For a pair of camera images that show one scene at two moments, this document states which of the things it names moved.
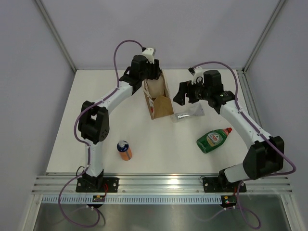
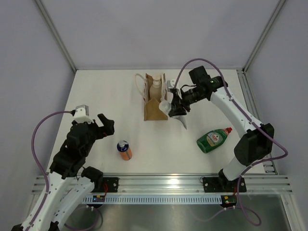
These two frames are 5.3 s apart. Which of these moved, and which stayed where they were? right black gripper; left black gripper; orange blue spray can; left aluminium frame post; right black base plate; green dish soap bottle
Moved: left black gripper; right black gripper
Stayed: left aluminium frame post; orange blue spray can; green dish soap bottle; right black base plate
